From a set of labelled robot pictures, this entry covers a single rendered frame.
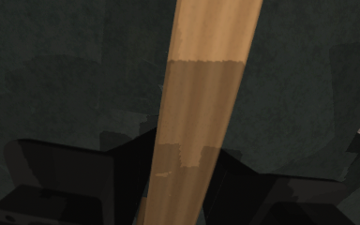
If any brown wooden post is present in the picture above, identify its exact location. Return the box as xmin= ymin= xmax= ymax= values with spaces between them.
xmin=136 ymin=197 xmax=147 ymax=225

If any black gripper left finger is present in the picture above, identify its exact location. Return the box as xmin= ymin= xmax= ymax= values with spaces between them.
xmin=3 ymin=127 xmax=157 ymax=225

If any wooden side rail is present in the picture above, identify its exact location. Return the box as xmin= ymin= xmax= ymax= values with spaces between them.
xmin=143 ymin=0 xmax=263 ymax=225

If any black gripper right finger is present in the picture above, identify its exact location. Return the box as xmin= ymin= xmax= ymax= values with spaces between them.
xmin=202 ymin=149 xmax=348 ymax=225

